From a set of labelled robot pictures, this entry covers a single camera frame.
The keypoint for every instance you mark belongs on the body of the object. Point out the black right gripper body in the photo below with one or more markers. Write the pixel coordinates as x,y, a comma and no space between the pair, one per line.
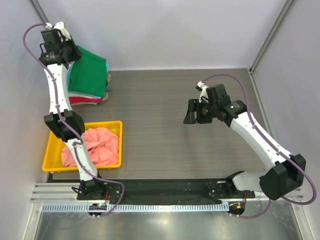
205,111

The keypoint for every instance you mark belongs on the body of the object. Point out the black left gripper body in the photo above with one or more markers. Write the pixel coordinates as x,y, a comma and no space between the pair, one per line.
69,47

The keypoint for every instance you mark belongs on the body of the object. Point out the green t shirt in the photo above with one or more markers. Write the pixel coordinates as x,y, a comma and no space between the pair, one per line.
88,75

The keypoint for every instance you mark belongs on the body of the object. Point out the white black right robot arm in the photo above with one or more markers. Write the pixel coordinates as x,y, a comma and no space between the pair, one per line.
280,177

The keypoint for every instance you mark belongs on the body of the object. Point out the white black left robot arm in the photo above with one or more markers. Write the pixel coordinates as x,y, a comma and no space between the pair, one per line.
66,124

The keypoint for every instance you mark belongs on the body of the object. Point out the light blue folded shirt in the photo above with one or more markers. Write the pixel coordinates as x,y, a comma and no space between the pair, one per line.
108,66

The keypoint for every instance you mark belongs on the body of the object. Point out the cream folded shirt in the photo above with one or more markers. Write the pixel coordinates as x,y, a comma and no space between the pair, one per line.
83,95

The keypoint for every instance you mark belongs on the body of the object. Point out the red folded shirt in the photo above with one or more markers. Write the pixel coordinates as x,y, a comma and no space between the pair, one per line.
83,100

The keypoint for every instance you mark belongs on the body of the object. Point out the tan folded shirt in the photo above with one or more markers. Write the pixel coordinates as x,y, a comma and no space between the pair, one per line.
86,99

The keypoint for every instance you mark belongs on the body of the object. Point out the pink t shirt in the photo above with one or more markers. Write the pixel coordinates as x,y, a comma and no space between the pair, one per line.
103,146

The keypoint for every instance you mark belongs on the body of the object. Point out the yellow plastic bin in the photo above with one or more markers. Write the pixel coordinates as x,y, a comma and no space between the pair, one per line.
59,158

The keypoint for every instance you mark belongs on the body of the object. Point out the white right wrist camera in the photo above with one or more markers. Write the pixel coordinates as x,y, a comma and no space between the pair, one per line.
202,88

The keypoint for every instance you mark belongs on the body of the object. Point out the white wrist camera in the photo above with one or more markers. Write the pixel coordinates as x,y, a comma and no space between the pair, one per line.
202,88
59,26

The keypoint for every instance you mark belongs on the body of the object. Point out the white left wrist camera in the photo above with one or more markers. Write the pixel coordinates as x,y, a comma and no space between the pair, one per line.
59,26

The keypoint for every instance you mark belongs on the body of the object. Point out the left aluminium frame post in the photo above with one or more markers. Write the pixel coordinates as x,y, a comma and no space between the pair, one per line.
38,10

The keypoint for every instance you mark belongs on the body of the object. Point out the aluminium frame post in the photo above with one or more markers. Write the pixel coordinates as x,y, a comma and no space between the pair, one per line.
38,10
282,15

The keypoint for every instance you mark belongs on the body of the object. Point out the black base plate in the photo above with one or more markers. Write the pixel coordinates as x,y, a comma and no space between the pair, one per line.
160,191

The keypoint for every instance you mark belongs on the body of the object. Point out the right aluminium frame post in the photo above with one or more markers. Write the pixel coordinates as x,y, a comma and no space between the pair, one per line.
282,15

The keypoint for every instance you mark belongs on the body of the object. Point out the white slotted cable duct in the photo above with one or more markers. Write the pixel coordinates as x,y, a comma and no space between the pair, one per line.
91,208

